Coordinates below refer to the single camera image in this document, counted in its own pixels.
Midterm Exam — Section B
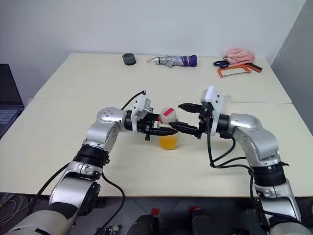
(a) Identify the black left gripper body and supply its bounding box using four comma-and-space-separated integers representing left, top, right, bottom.
135, 107, 162, 142

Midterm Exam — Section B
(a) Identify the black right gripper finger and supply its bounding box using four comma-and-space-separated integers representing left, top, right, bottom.
170, 121, 199, 135
178, 103, 203, 114

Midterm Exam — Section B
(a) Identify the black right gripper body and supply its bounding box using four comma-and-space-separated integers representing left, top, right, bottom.
194, 101, 213, 140

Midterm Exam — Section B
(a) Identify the clear bottle with red tape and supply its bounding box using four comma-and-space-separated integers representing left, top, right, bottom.
157, 107, 181, 150

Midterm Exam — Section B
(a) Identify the folded silver purple umbrella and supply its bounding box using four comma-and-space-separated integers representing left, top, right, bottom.
147, 54, 198, 68

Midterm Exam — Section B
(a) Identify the orange hacksaw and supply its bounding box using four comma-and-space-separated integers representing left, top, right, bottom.
217, 62, 264, 79

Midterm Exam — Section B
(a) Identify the dark grey round cap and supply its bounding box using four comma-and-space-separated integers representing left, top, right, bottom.
122, 52, 136, 66

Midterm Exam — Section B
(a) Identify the pink towel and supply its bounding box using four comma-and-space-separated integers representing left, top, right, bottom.
222, 47, 256, 65

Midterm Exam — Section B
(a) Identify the dark rounded shape red tag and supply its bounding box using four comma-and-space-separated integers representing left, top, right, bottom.
131, 208, 161, 235
189, 206, 222, 235

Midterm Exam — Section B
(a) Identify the dark laptop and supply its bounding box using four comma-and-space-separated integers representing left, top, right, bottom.
0, 64, 25, 138

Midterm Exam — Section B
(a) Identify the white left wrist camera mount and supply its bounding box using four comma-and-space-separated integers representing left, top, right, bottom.
130, 94, 153, 132

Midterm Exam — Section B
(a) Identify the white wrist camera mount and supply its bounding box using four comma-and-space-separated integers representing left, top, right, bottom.
200, 85, 226, 135
130, 94, 153, 132

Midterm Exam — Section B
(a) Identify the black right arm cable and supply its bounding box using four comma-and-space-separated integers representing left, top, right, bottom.
206, 117, 268, 221

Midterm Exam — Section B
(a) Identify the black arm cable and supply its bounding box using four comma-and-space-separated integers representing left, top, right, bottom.
206, 117, 268, 221
121, 90, 147, 110
101, 171, 126, 231

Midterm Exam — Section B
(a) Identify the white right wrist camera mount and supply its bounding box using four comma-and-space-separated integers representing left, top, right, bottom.
200, 85, 226, 135

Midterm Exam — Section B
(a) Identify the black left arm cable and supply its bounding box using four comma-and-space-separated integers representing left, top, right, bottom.
101, 171, 126, 231
121, 90, 147, 110

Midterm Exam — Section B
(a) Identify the white floor cable bundle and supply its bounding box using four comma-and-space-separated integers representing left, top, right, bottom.
0, 192, 34, 222

